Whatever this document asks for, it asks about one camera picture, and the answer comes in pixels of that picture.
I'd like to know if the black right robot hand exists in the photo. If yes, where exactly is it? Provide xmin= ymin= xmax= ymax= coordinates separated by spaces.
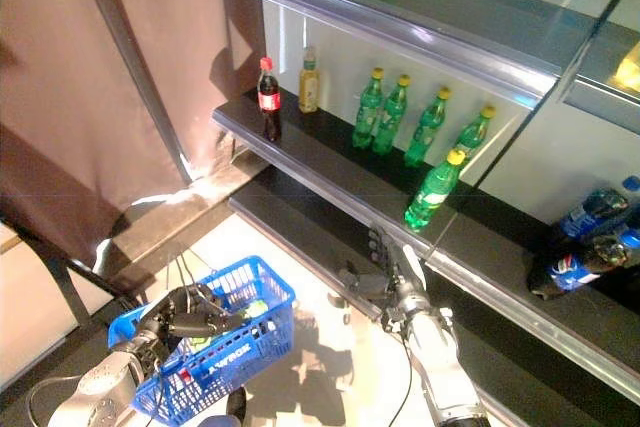
xmin=338 ymin=226 xmax=431 ymax=316

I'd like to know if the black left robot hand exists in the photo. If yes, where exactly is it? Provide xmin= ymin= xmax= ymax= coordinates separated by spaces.
xmin=134 ymin=282 xmax=251 ymax=348

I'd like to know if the blue plastic shopping basket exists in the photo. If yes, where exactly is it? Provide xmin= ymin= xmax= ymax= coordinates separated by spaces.
xmin=107 ymin=241 xmax=297 ymax=427

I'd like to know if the green drink can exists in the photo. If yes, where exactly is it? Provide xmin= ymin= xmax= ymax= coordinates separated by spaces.
xmin=239 ymin=299 xmax=271 ymax=321

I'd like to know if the green soda bottle yellow cap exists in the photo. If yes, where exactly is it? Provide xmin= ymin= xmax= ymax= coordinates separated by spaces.
xmin=372 ymin=74 xmax=412 ymax=157
xmin=452 ymin=105 xmax=497 ymax=163
xmin=351 ymin=66 xmax=386 ymax=150
xmin=403 ymin=148 xmax=466 ymax=233
xmin=403 ymin=86 xmax=453 ymax=168

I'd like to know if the grey robot left leg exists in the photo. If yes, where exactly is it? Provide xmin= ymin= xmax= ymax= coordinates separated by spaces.
xmin=197 ymin=385 xmax=250 ymax=427

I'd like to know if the grey stone plinth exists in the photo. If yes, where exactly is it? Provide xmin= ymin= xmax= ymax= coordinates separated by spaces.
xmin=94 ymin=151 xmax=271 ymax=288

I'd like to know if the dark cola bottle blue cap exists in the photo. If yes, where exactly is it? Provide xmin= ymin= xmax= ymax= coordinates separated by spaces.
xmin=554 ymin=175 xmax=640 ymax=241
xmin=528 ymin=229 xmax=640 ymax=301

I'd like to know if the small yellow tea bottle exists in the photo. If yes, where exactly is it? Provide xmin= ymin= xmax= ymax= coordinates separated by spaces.
xmin=298 ymin=45 xmax=321 ymax=115

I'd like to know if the grey metal pole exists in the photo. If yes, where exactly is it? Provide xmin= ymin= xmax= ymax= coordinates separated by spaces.
xmin=72 ymin=0 xmax=196 ymax=183

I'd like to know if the brown fabric curtain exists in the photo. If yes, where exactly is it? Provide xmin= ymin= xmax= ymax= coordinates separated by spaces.
xmin=0 ymin=0 xmax=266 ymax=268

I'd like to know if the large yellow tea bottle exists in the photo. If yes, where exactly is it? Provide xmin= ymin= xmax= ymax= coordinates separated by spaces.
xmin=612 ymin=41 xmax=640 ymax=93

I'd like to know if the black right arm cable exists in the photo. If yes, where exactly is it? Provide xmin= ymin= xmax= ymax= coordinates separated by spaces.
xmin=387 ymin=345 xmax=417 ymax=427

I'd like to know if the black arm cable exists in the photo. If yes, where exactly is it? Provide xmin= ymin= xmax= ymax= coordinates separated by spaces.
xmin=25 ymin=371 xmax=169 ymax=427
xmin=387 ymin=345 xmax=417 ymax=427

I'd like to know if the black metal shelf bracket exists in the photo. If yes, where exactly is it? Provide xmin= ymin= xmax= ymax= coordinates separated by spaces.
xmin=9 ymin=216 xmax=146 ymax=328

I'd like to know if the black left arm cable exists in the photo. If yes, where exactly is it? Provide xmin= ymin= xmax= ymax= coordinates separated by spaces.
xmin=25 ymin=371 xmax=169 ymax=427

